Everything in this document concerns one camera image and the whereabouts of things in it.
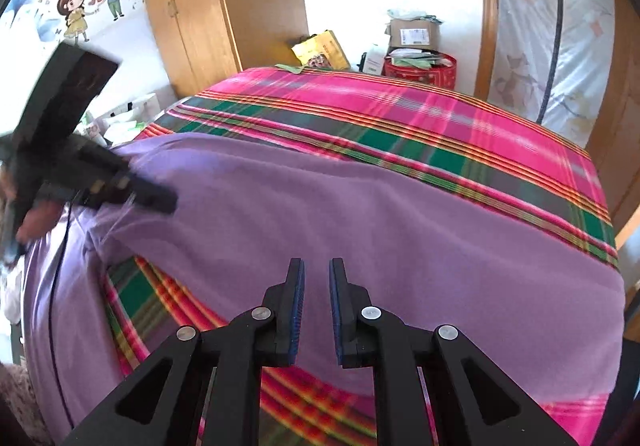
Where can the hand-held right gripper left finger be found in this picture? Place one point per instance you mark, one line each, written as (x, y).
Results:
(298, 316)

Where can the printed translucent door curtain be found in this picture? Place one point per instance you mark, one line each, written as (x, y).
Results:
(530, 26)

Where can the wooden wardrobe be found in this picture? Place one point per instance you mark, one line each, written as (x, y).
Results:
(210, 16)

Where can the purple fleece garment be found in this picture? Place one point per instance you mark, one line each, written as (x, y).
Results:
(325, 206)

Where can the person's left hand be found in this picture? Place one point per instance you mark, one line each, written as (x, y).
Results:
(37, 223)

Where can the wooden door frame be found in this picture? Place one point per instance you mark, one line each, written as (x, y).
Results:
(485, 16)

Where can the small white box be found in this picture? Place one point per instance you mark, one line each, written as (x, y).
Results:
(372, 60)

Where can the brown cardboard box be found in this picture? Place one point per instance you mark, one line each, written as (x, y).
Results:
(415, 34)

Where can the wooden door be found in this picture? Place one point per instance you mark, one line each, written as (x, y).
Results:
(620, 126)

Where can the red round basket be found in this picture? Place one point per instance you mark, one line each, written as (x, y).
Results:
(425, 74)

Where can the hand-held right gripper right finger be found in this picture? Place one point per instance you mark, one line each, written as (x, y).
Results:
(334, 316)

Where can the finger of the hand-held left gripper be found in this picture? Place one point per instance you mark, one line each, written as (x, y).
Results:
(152, 196)

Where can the white paper bag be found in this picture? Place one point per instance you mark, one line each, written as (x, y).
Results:
(145, 106)

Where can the pink green plaid bed sheet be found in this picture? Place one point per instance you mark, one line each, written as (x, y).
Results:
(400, 101)

